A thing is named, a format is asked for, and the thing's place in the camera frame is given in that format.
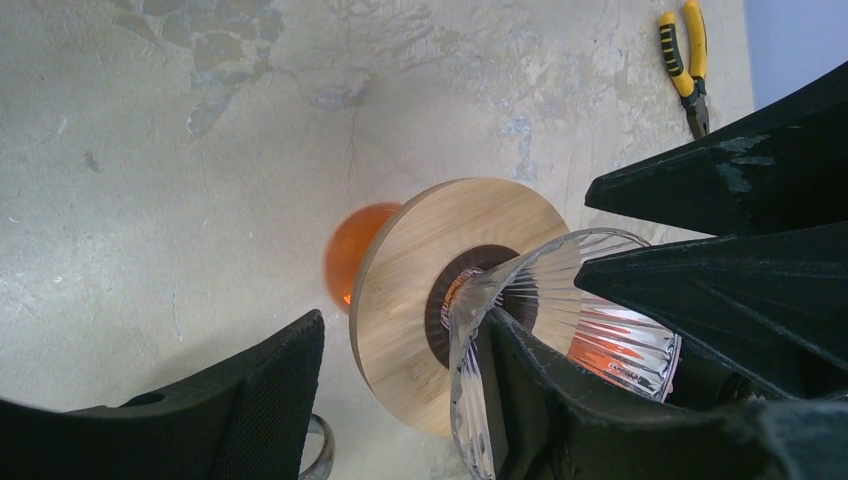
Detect smoky glass carafe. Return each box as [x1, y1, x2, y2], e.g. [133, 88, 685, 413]
[298, 414, 336, 480]

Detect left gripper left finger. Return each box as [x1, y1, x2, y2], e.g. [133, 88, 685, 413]
[1, 310, 326, 479]

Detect clear glass dripper cone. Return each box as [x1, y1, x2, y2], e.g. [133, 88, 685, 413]
[439, 228, 682, 479]

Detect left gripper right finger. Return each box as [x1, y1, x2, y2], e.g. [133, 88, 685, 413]
[478, 309, 847, 479]

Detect orange glass carafe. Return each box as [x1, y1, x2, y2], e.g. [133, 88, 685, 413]
[323, 202, 401, 314]

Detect yellow handled pliers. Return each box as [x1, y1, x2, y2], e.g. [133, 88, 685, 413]
[657, 1, 710, 140]

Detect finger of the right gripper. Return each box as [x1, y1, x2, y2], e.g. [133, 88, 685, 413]
[575, 222, 847, 399]
[584, 65, 847, 236]

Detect wooden ring holder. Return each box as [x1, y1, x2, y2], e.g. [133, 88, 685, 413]
[349, 178, 569, 437]

